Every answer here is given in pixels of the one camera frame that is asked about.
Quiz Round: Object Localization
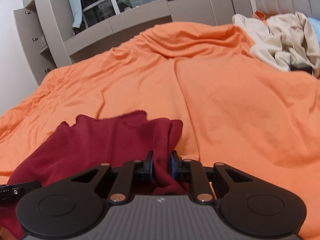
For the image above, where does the grey wall cabinet unit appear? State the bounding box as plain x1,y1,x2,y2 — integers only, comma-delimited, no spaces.
14,0,254,84

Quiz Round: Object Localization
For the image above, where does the orange bed cover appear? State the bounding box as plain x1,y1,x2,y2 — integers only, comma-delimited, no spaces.
1,22,319,239

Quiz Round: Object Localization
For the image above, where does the left light blue curtain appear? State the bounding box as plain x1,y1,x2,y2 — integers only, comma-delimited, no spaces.
69,0,82,28

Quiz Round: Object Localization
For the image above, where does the light blue garment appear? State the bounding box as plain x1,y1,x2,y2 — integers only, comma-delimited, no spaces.
308,17,320,45

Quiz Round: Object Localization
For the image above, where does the dark red shirt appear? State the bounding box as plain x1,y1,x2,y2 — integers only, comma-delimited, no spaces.
0,109,190,239

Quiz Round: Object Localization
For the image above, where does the cream white garment pile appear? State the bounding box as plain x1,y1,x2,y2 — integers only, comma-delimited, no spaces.
232,12,319,78

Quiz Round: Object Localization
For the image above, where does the orange pillow corner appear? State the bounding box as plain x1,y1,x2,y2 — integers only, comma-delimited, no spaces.
252,11,266,21

